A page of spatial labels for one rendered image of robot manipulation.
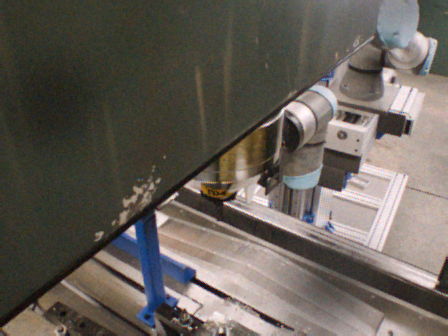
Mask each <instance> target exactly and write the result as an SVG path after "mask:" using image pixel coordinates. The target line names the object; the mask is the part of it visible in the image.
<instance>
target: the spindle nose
mask: <svg viewBox="0 0 448 336"><path fill-rule="evenodd" d="M283 123H284V109H283V110H281V111H280V112H278V113H277V114H276V115H275V116H273V117H272V118H271V119H270V120H268V121H267V122H265V124H263V125H262V126H261V127H259V128H258V129H257V130H255V131H254V132H253V133H251V135H248V137H247V138H245V139H244V140H243V141H241V142H240V143H239V144H237V145H236V146H235V147H233V148H232V149H231V150H229V151H228V152H227V153H225V155H222V157H221V158H219V159H218V160H217V161H215V162H214V163H213V164H211V165H210V166H209V167H208V168H207V169H205V170H204V171H202V172H201V173H200V174H199V175H197V176H196V177H195V178H193V179H192V180H193V181H200V182H205V183H213V184H224V183H232V182H237V181H244V180H247V179H249V178H253V177H255V176H256V175H259V174H261V173H262V172H265V171H266V170H268V169H269V168H270V167H272V166H273V164H275V162H276V160H277V159H278V157H279V150H280V147H281V145H282V142H281V141H282V133H283Z"/></svg>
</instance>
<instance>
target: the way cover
mask: <svg viewBox="0 0 448 336"><path fill-rule="evenodd" d="M229 237H230V236H228V235H226V234H222V233H219V232H215V231H213V230H211V229H206V228H204V227H202V226H197V225H195V224H193V223H188V222H186V221H184V220H180V219H177V218H175V217H169V218H168V220H166V221H165V222H164V223H163V224H161V225H160V226H159V227H158V240H159V245H160V246H161V247H164V248H165V249H168V250H170V251H171V252H174V253H175V254H177V255H180V256H181V257H183V258H185V259H186V260H189V261H191V262H192V263H195V264H197V265H198V266H201V267H203V268H204V269H206V270H208V271H211V272H212V273H214V274H217V275H218V276H221V277H222V278H223V279H226V280H228V281H230V282H232V283H233V284H235V283H236V285H238V286H241V287H242V288H243V289H246V290H247V291H250V292H252V293H255V294H256V295H257V296H260V297H262V298H264V299H265V300H268V301H270V302H273V303H274V304H275V305H278V306H280V307H282V308H283V309H286V310H288V311H291V312H292V313H295V314H296V315H299V316H300V317H303V318H304V319H307V320H308V321H311V322H312V323H315V324H317V325H320V326H321V327H323V328H324V329H327V330H329V331H331V332H333V333H336V334H337V335H340V336H377V333H378V331H379V329H380V326H381V324H382V323H383V320H384V318H385V314H383V313H381V312H380V311H377V309H374V308H373V307H371V306H369V305H367V304H366V303H364V302H362V301H360V300H359V299H356V298H355V297H353V296H351V295H349V294H348V293H346V292H344V291H342V290H341V289H338V288H337V287H335V286H333V285H331V284H330V283H328V282H326V281H325V280H323V279H321V278H318V276H315V275H314V274H311V273H310V272H309V271H306V270H305V269H303V268H301V267H299V266H298V265H296V264H294V263H292V262H290V261H289V260H287V261H286V259H285V260H284V259H283V258H284V257H282V256H280V255H278V256H277V253H275V252H272V250H269V249H267V248H266V247H262V249H263V250H262V249H261V246H259V245H255V244H253V243H250V242H246V241H244V240H241V241H240V240H239V239H237V238H235V237H230V238H229ZM236 239H237V240H236ZM234 241H235V243H234ZM238 241H239V242H238ZM223 243H224V244H223ZM236 243H237V244H236ZM247 243H248V245H247ZM245 244H246V245H245ZM242 245H243V246H244V245H245V246H244V247H243V246H242ZM236 247H237V248H238V249H236ZM239 247H240V248H239ZM249 247H250V248H252V249H251V250H250V248H249ZM233 248H234V250H233ZM255 248H256V249H257V250H256V249H255ZM258 248H260V249H258ZM265 248H266V249H265ZM226 249H227V250H226ZM243 249H244V250H243ZM249 250H250V251H249ZM258 251H259V252H261V253H263V252H264V253H263V254H261V253H259V252H258ZM270 253H271V254H270ZM272 253H273V254H272ZM269 255H270V256H269ZM275 255H276V256H277V257H276V256H275ZM273 256H275V257H273ZM237 257H238V258H237ZM266 257H267V258H268V257H270V258H268V259H267V258H266ZM271 257H272V258H271ZM279 257H280V258H279ZM239 258H240V259H239ZM271 259H272V260H271ZM276 259H278V260H277V261H276ZM205 260H206V261H205ZM284 261H285V262H284ZM244 262H245V263H244ZM281 263H282V264H284V265H285V264H286V265H285V266H284V265H282V264H281ZM287 263H288V264H287ZM290 263H292V265H291V264H290ZM215 264H216V265H215ZM288 266H289V267H288ZM208 268H209V269H208ZM278 268H279V269H278ZM285 271H286V272H285ZM248 272H249V273H248ZM261 272H262V273H261ZM285 274H287V275H285ZM292 274H293V275H294V276H293V275H292ZM288 275H289V276H290V277H289V276H288ZM297 275H299V277H296V276H297ZM303 276H304V277H303ZM282 282H283V283H282ZM273 283H274V284H273ZM275 283H276V285H275ZM288 284H289V285H288ZM254 287H255V288H254ZM274 294H275V295H274Z"/></svg>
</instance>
